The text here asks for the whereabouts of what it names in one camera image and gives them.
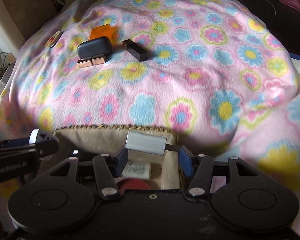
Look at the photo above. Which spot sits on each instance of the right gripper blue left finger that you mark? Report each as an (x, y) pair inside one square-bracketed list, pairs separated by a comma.
[(121, 161)]

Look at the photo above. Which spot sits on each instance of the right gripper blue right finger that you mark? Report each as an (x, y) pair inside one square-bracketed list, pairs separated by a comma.
[(187, 161)]

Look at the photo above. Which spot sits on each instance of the white travel plug adapter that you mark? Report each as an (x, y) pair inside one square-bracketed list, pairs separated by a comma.
[(137, 170)]

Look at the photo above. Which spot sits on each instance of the red round lid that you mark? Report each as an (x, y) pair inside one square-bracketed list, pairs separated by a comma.
[(132, 184)]

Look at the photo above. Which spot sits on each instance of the white charger plug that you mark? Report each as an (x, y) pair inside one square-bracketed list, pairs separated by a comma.
[(148, 143)]

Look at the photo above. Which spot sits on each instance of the dark blue glasses case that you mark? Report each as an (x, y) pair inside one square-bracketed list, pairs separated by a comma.
[(97, 46)]

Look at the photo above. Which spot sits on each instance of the orange translucent plastic box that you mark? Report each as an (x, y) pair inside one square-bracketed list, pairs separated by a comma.
[(105, 30)]

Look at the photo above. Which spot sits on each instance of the woven basket with fabric liner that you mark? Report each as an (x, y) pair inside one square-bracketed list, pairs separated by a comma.
[(108, 139)]

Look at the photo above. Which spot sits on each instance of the black lipstick tube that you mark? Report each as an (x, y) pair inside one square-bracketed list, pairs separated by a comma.
[(135, 50)]

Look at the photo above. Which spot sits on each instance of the pink floral fleece blanket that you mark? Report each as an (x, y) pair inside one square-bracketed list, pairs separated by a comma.
[(215, 76)]

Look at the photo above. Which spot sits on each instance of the round wooden badge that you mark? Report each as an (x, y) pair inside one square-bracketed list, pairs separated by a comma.
[(53, 40)]

